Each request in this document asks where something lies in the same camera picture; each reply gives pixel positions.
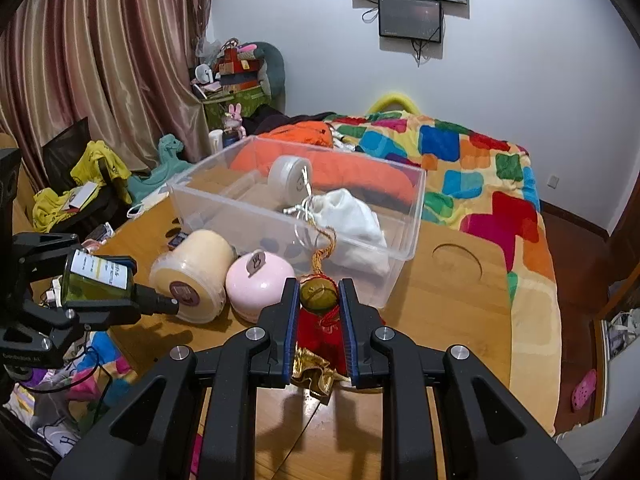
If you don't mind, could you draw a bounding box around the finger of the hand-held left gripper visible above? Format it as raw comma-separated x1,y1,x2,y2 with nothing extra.
12,232,137,286
0,304,144,379

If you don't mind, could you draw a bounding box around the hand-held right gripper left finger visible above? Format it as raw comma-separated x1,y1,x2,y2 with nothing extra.
50,276,301,480

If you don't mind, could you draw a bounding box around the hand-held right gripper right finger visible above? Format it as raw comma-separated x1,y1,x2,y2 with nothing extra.
337,277,583,480

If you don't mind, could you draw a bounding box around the red pouch with gold trim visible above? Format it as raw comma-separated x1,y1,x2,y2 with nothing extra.
291,227,353,406

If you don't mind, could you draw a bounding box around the dark green glass bottle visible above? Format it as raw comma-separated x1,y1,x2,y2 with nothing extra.
62,249,180,317

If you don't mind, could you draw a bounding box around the pink round case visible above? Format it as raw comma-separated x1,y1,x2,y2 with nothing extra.
225,249,297,323

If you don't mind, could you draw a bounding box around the cream cylindrical jar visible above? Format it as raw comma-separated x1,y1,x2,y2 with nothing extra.
149,230,238,324

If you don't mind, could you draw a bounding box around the clear plastic storage box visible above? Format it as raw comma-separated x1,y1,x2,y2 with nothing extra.
167,135,427,310

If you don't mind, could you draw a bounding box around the wooden desktop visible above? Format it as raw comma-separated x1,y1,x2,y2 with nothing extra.
30,187,513,480

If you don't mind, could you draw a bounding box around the black bag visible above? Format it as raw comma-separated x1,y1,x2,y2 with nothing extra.
42,117,93,178

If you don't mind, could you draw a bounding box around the yellow cloth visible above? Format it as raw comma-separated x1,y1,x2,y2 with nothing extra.
32,140,133,233

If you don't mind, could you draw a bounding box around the white face mask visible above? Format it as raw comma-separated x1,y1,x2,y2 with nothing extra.
126,190,171,219

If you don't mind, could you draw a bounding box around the green dinosaur plush toy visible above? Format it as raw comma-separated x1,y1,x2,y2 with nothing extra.
127,133,193,206

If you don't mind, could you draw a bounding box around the white round jar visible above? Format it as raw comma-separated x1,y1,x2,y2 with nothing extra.
267,156,313,206

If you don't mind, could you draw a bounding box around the brown satin curtain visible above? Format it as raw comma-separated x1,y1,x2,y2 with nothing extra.
0,0,216,196

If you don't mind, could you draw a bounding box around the colourful patchwork blanket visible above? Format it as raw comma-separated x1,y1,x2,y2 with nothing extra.
325,110,561,436

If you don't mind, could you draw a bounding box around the orange padded jacket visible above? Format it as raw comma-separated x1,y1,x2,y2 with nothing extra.
230,120,416,206

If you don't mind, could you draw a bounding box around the dark cloth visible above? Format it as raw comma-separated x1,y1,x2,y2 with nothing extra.
242,105,331,136

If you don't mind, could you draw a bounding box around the pink rabbit toy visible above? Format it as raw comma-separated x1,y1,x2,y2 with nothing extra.
224,103,247,138

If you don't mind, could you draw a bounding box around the pink slipper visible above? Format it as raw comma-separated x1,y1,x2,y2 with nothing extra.
571,369,598,412

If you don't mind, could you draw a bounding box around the yellow foam pillow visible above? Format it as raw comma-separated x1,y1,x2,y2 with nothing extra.
367,91,418,116

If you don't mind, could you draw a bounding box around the red patchwork box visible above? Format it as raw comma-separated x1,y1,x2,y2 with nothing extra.
212,47,263,78

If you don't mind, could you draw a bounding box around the grey plush cushion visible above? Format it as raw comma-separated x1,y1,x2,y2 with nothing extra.
250,41,286,111

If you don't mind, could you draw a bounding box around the white drawstring pouch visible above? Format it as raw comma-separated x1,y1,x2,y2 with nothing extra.
282,187,391,276

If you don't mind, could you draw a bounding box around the small black wall screen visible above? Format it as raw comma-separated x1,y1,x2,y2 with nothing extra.
378,0,444,43

